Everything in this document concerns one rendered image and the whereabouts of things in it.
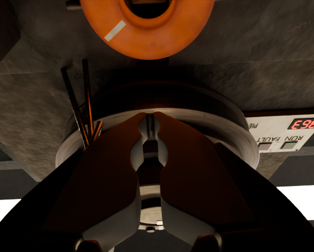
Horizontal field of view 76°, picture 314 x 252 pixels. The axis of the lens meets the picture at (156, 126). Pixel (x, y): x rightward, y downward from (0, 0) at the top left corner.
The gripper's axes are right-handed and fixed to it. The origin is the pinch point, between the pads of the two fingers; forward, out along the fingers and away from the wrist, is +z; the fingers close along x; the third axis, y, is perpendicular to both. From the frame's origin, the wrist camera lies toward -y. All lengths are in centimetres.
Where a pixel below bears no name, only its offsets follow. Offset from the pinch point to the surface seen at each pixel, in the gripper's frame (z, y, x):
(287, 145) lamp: 40, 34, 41
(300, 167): 548, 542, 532
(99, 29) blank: 17.0, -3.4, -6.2
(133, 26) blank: 16.8, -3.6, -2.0
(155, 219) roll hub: 16.9, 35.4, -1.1
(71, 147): 20.7, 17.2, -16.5
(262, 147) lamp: 40, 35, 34
